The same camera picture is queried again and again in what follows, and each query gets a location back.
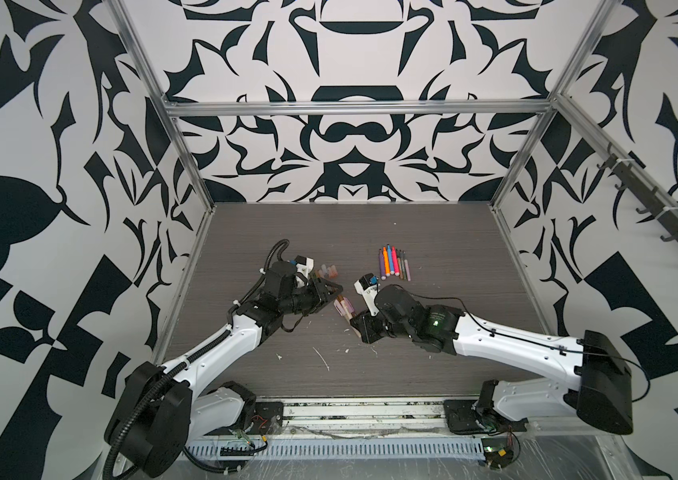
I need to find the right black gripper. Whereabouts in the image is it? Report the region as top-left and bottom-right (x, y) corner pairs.
(346, 307), (417, 344)

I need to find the pink highlighter pen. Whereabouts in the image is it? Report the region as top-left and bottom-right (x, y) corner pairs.
(389, 246), (398, 276)

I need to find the blue highlighter pen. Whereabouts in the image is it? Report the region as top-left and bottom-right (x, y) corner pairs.
(386, 244), (396, 277)

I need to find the purple marker pen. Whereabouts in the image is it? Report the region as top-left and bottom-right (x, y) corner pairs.
(378, 249), (387, 281)

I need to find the light pink cap pen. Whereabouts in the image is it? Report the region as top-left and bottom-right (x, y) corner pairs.
(334, 300), (352, 321)

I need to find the orange highlighter pen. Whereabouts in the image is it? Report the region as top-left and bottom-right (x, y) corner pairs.
(381, 247), (393, 279)

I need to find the green pen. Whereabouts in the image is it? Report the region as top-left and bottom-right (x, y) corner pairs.
(397, 250), (408, 281)

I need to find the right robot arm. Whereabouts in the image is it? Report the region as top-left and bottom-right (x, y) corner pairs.
(350, 280), (639, 435)

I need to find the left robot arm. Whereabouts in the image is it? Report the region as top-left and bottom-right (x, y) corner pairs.
(102, 239), (343, 479)

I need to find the green circuit board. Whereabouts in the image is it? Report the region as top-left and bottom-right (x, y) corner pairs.
(481, 435), (521, 471)

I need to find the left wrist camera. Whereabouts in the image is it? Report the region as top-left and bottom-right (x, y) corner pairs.
(294, 255), (315, 278)

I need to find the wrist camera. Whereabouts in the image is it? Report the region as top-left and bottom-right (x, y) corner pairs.
(294, 255), (315, 278)
(354, 273), (379, 316)

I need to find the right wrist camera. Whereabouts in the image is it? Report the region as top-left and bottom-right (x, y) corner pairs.
(354, 273), (379, 316)

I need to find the aluminium front rail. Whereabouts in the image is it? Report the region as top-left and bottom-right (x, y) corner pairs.
(104, 392), (616, 445)

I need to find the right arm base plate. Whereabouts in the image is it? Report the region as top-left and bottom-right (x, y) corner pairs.
(443, 399), (527, 435)

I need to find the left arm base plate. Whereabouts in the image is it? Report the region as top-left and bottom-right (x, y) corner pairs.
(244, 401), (285, 435)

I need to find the white cable duct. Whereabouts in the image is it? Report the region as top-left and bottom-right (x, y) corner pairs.
(188, 438), (485, 461)

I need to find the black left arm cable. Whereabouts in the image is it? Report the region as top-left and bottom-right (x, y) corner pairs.
(182, 434), (268, 475)

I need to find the black wall hook rack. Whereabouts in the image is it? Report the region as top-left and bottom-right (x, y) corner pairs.
(596, 143), (678, 244)

